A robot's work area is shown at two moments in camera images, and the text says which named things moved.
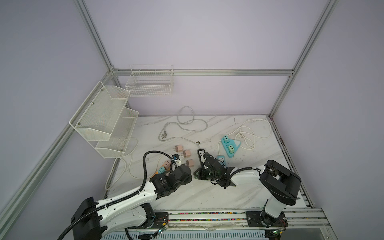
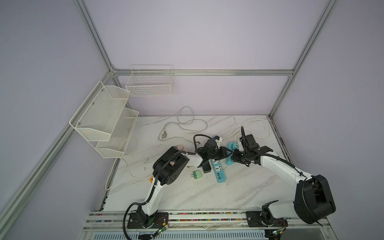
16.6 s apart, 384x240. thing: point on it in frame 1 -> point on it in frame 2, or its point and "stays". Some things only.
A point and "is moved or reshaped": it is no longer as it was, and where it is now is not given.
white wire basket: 150,80 stays
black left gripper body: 189,179 -> 218,155
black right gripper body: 205,175 -> 240,156
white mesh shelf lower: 119,136 stays
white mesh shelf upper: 96,118 stays
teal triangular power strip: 236,144 is moved or reshaped
